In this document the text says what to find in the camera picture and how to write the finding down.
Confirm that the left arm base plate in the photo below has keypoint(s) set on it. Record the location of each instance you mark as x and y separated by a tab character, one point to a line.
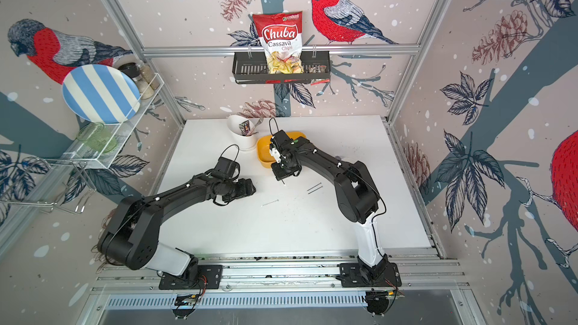
195	277

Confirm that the light spice jar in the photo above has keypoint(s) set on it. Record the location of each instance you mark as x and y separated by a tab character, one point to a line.
149	76

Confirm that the dark lid spice jar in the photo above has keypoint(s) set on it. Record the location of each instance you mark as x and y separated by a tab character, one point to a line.
133	71

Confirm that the green glass cup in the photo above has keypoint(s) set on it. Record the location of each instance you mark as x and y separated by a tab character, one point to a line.
97	138

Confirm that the red cassava chips bag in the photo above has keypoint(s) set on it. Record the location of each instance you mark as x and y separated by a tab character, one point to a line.
280	36

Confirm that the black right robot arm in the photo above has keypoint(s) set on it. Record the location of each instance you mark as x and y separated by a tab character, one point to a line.
357	195

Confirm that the white utensil holder cup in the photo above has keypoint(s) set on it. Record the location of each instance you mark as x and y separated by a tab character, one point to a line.
243	131

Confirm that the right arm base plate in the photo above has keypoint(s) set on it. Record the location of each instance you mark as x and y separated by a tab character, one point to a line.
383	274

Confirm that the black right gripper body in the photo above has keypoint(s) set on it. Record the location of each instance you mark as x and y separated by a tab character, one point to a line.
281	170

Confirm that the yellow plastic storage box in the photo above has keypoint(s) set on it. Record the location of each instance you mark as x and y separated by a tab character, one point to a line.
263	154

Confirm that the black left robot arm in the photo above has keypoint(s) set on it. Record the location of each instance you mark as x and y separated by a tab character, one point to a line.
132	236

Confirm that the blue white striped plate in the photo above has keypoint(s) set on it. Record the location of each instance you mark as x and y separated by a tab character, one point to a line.
101	94

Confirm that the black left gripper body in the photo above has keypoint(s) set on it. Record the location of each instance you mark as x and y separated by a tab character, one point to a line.
238	189

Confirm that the clear wire wall shelf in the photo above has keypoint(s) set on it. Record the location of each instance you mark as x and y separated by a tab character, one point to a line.
82	156

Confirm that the black wire wall basket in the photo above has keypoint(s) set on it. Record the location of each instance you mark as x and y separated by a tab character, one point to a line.
310	68

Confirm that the steel nail lone left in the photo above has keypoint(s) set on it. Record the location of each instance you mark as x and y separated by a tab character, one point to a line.
270	203

